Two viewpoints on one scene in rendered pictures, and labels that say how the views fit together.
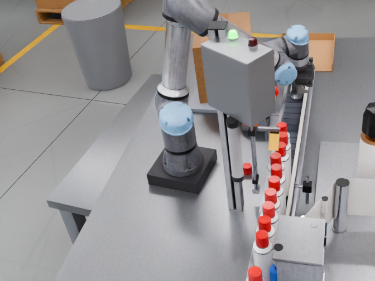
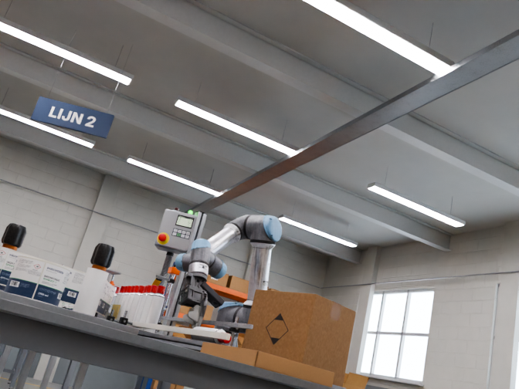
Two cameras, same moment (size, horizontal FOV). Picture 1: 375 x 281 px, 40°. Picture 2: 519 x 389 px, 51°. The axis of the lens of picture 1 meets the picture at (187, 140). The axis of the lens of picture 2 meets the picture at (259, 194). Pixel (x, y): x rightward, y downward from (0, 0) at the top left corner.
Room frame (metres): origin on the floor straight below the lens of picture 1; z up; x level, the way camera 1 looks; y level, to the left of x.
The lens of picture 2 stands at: (3.07, -1.94, 0.80)
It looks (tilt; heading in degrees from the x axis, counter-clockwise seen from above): 19 degrees up; 130
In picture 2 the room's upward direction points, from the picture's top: 14 degrees clockwise
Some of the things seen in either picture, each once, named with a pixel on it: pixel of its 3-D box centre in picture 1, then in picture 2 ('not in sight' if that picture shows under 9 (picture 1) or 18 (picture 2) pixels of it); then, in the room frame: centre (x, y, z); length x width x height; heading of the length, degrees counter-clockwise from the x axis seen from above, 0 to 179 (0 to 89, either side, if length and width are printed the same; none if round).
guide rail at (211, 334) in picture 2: (300, 132); (159, 327); (1.48, -0.41, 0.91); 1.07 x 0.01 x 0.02; 159
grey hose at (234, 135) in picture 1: (235, 150); (164, 273); (1.10, -0.13, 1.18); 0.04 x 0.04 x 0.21
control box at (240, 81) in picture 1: (239, 78); (178, 232); (1.15, -0.16, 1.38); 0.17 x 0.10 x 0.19; 34
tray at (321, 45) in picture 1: (305, 51); (264, 363); (2.15, -0.63, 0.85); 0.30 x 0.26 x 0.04; 159
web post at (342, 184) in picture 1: (340, 206); not in sight; (1.02, -0.41, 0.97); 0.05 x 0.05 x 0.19
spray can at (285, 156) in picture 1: (281, 169); (144, 308); (1.21, -0.28, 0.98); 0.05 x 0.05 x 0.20
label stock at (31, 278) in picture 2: not in sight; (37, 282); (1.15, -0.78, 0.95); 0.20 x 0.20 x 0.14
